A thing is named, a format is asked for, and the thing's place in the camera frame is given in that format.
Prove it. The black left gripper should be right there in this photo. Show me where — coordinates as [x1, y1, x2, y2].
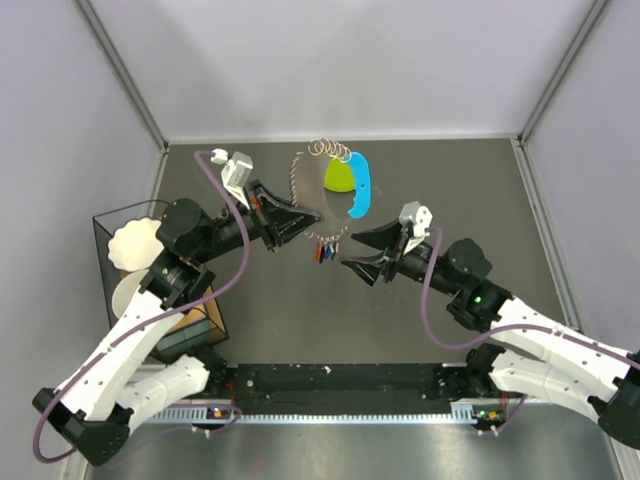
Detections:
[193, 179, 323, 264]

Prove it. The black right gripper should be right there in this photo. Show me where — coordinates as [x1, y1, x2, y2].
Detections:
[341, 216, 460, 297]

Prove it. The red capped key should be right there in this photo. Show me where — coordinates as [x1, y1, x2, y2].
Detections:
[314, 243, 324, 264]

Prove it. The metal key organizer blue handle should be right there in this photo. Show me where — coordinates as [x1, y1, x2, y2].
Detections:
[289, 138, 372, 246]

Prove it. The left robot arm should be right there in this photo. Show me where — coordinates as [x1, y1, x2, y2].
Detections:
[32, 181, 323, 466]

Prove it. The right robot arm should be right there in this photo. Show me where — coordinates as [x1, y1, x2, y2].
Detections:
[340, 221, 639, 449]

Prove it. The lime green plate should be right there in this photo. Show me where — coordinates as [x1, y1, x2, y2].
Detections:
[324, 158, 355, 193]

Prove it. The white scalloped bowl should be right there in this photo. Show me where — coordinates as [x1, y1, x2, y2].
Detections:
[107, 217, 164, 273]

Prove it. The plain white bowl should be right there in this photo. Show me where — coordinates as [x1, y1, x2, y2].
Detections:
[111, 270, 148, 326]

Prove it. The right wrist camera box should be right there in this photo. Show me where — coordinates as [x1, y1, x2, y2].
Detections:
[398, 201, 433, 254]

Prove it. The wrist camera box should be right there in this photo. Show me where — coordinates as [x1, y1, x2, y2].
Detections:
[398, 201, 433, 254]
[210, 148, 253, 203]

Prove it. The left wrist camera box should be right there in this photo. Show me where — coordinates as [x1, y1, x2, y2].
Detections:
[210, 148, 253, 203]

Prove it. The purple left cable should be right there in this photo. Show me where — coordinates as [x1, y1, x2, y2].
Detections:
[32, 149, 301, 464]

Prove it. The black wire shelf rack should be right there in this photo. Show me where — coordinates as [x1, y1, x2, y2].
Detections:
[92, 199, 229, 364]

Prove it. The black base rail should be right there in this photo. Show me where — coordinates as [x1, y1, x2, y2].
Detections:
[204, 362, 506, 416]

